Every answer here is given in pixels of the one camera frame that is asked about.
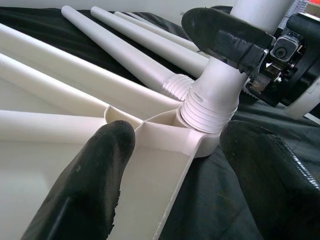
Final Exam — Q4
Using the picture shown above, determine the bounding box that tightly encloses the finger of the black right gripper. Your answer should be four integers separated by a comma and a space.
181, 6, 276, 74

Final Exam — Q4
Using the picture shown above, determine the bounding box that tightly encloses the white plastic table top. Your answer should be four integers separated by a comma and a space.
0, 23, 221, 240

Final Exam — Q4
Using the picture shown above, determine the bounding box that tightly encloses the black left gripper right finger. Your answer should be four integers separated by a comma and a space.
219, 119, 320, 240

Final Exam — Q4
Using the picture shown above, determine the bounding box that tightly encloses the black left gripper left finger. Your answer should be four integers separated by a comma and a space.
19, 119, 137, 240

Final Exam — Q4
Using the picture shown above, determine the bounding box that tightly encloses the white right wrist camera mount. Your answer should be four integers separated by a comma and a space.
269, 34, 320, 121

